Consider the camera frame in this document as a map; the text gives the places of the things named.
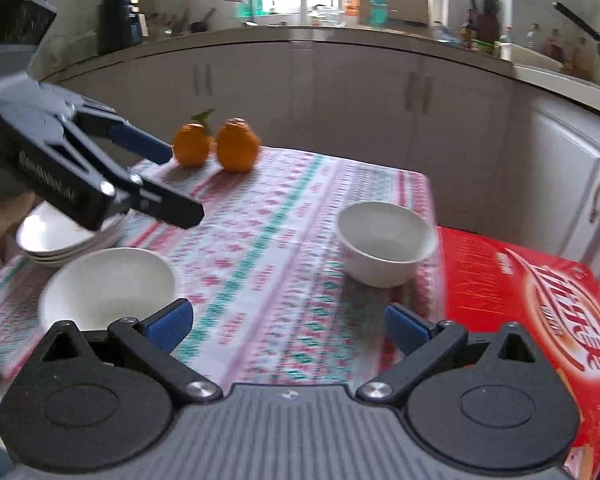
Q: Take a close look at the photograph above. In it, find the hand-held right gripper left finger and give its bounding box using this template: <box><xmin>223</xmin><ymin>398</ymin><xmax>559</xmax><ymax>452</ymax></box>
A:
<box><xmin>39</xmin><ymin>298</ymin><xmax>225</xmax><ymax>405</ymax></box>

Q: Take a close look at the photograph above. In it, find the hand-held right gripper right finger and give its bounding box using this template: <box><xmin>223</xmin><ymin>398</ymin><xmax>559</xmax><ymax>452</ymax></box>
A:
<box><xmin>355</xmin><ymin>303</ymin><xmax>538</xmax><ymax>405</ymax></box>

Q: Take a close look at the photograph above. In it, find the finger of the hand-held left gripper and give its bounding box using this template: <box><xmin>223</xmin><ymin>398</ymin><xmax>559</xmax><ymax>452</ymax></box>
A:
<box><xmin>62</xmin><ymin>126</ymin><xmax>205</xmax><ymax>229</ymax></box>
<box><xmin>72</xmin><ymin>97</ymin><xmax>174</xmax><ymax>165</ymax></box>

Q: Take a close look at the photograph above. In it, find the white bowl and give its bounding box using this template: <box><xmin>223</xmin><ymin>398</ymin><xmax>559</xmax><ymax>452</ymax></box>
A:
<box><xmin>336</xmin><ymin>201</ymin><xmax>437</xmax><ymax>289</ymax></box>
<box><xmin>37</xmin><ymin>247</ymin><xmax>179</xmax><ymax>343</ymax></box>

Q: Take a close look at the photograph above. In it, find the orange with leaf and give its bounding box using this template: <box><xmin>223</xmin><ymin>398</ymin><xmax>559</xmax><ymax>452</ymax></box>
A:
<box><xmin>172</xmin><ymin>108</ymin><xmax>217</xmax><ymax>167</ymax></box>

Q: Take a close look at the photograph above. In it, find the orange without leaf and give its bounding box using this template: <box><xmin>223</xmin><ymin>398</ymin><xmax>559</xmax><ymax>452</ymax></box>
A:
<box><xmin>216</xmin><ymin>117</ymin><xmax>261</xmax><ymax>173</ymax></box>

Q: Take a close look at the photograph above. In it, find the red printed carton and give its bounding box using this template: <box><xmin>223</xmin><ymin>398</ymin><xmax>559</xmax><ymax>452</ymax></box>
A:
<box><xmin>436</xmin><ymin>226</ymin><xmax>600</xmax><ymax>480</ymax></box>

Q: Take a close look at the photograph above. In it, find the black countertop appliance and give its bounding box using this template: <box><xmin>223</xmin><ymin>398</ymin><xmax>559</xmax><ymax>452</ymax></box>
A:
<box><xmin>99</xmin><ymin>0</ymin><xmax>145</xmax><ymax>55</ymax></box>

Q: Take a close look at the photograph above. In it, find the patterned tablecloth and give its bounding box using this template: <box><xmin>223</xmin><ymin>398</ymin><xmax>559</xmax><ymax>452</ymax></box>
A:
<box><xmin>0</xmin><ymin>146</ymin><xmax>448</xmax><ymax>426</ymax></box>

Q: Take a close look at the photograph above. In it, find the white kitchen cabinet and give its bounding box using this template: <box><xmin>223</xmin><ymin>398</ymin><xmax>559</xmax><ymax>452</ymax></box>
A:
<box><xmin>40</xmin><ymin>27</ymin><xmax>600</xmax><ymax>291</ymax></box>

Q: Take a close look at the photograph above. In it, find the flat cardboard box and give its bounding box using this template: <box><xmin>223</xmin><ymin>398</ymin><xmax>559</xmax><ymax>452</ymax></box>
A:
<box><xmin>359</xmin><ymin>0</ymin><xmax>430</xmax><ymax>27</ymax></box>

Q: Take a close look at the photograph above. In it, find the dark sauce bottle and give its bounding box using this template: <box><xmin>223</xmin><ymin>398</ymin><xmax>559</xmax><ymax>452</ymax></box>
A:
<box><xmin>461</xmin><ymin>7</ymin><xmax>476</xmax><ymax>48</ymax></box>

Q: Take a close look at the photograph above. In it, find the knife block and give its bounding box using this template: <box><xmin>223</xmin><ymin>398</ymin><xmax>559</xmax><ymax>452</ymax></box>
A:
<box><xmin>467</xmin><ymin>0</ymin><xmax>502</xmax><ymax>43</ymax></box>

